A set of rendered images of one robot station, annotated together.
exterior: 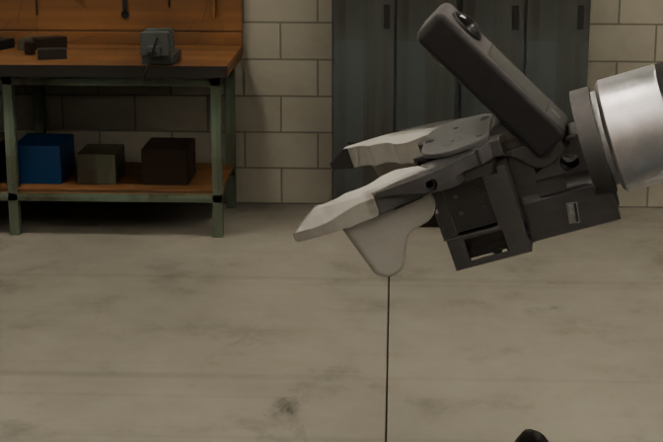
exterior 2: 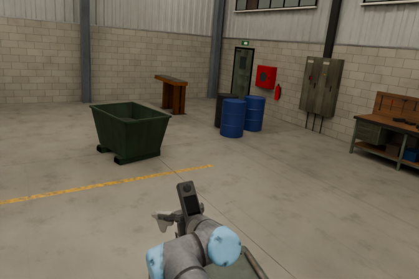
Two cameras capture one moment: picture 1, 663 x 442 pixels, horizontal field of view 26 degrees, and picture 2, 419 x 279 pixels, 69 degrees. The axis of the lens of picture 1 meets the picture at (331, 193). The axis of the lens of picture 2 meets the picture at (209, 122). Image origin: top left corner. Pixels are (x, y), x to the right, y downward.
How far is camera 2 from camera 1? 93 cm
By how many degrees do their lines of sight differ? 52
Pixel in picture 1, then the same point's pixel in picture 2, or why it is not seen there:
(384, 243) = (161, 225)
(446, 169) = (167, 217)
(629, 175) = not seen: hidden behind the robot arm
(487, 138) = (180, 215)
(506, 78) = (183, 203)
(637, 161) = not seen: hidden behind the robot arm
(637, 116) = (190, 229)
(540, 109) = (186, 215)
